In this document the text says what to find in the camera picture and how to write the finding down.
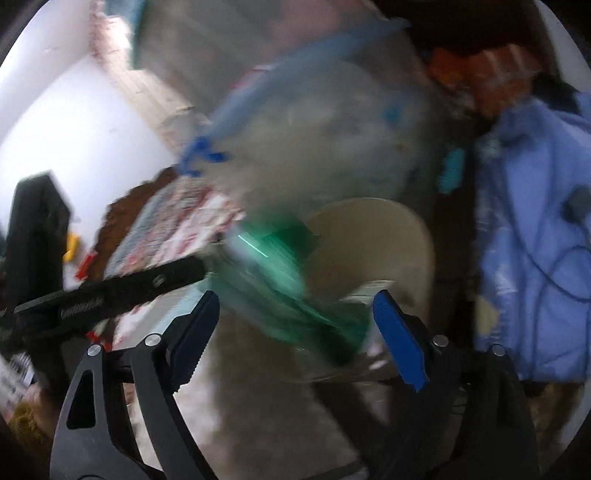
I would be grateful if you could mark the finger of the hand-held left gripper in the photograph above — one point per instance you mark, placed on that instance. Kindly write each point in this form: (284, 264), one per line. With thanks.
(138, 286)

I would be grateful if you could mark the light blue jacket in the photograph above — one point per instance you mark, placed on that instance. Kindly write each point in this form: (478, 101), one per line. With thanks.
(531, 161)

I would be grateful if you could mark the small yellow object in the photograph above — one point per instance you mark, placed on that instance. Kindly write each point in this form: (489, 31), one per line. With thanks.
(71, 247)

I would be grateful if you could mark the orange snack packet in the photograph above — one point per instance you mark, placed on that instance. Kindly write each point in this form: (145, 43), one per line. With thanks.
(494, 78)

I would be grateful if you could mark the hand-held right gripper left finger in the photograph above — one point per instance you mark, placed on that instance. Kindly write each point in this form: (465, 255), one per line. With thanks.
(194, 337)

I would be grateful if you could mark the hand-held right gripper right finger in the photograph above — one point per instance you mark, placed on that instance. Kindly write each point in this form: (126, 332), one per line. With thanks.
(399, 341)

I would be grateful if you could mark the beige paper bowl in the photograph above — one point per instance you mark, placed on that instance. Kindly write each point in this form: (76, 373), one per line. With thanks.
(369, 240)

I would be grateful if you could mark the small teal object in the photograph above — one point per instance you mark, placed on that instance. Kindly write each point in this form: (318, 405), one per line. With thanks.
(452, 170)

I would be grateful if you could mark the green plastic bottle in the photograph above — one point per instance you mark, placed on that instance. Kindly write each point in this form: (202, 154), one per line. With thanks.
(277, 277)

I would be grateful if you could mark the floral bed sheet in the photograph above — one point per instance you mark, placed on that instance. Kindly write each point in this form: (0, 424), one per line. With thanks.
(184, 221)

